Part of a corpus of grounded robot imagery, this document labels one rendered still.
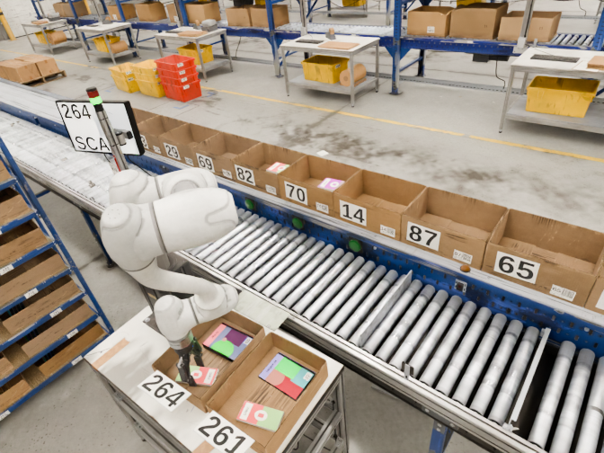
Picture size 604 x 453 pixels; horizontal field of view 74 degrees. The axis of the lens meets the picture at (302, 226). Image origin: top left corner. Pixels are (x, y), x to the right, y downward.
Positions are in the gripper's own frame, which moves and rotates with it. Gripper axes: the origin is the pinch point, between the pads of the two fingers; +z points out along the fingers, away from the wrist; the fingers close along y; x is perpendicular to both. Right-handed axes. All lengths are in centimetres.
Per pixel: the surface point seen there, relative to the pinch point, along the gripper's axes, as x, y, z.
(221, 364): 8.0, -6.7, 2.9
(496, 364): 117, -21, 4
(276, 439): 39.8, 22.2, -2.9
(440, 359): 96, -21, 4
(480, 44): 178, -501, 4
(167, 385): -5.0, 10.6, -6.8
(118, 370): -36.4, 1.4, 3.8
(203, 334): -5.8, -20.4, 2.9
